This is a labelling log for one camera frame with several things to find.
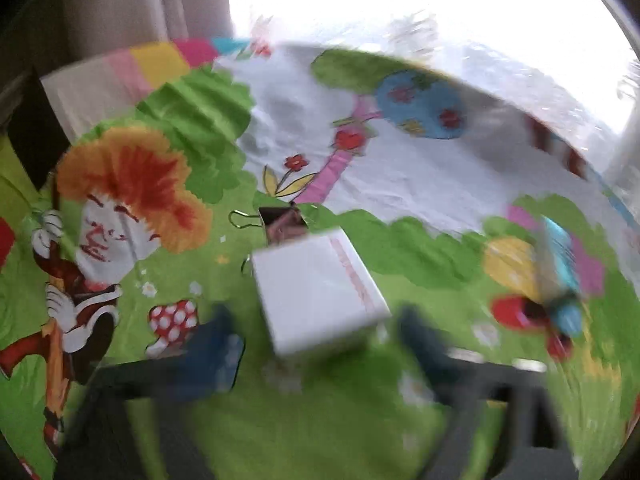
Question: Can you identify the white cube box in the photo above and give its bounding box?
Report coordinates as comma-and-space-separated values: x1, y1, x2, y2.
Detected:
250, 228, 392, 362

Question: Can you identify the teal small packet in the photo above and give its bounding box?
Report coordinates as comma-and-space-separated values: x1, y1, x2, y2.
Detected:
535, 217, 582, 337

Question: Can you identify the colourful cartoon play mat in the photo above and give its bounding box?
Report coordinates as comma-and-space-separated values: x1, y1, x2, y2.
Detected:
1, 42, 639, 479

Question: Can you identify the patterned binder clip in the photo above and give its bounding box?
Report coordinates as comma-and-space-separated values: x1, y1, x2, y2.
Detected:
228, 204, 309, 245

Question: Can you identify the sheer patterned curtain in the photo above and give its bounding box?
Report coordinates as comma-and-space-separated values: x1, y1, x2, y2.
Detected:
1, 0, 233, 120

